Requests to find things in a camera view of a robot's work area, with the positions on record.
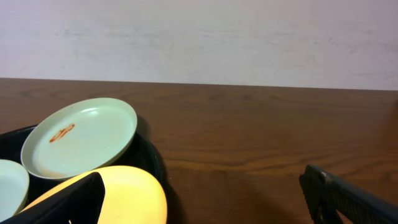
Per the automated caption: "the green plate with ketchup stain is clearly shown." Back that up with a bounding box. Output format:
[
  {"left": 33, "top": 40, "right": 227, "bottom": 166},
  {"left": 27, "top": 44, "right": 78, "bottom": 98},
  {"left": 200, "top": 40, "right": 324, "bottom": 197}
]
[{"left": 21, "top": 98, "right": 137, "bottom": 180}]

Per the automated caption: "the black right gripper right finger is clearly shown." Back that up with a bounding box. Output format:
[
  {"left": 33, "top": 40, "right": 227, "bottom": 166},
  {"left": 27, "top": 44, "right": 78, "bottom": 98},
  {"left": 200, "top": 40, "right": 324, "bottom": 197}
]
[{"left": 299, "top": 165, "right": 397, "bottom": 224}]

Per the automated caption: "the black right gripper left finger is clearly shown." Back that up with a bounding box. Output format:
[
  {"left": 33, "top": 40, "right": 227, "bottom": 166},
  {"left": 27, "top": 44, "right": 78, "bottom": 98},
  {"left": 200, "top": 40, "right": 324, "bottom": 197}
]
[{"left": 2, "top": 172, "right": 105, "bottom": 224}]

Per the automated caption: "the yellow plate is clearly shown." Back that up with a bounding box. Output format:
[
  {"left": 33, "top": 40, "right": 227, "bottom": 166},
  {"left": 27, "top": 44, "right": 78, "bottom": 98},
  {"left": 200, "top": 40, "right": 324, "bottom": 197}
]
[{"left": 22, "top": 166, "right": 167, "bottom": 224}]

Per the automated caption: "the pale green plate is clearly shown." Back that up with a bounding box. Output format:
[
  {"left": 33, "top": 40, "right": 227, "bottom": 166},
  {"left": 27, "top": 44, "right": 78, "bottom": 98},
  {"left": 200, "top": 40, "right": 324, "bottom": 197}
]
[{"left": 0, "top": 159, "right": 30, "bottom": 222}]

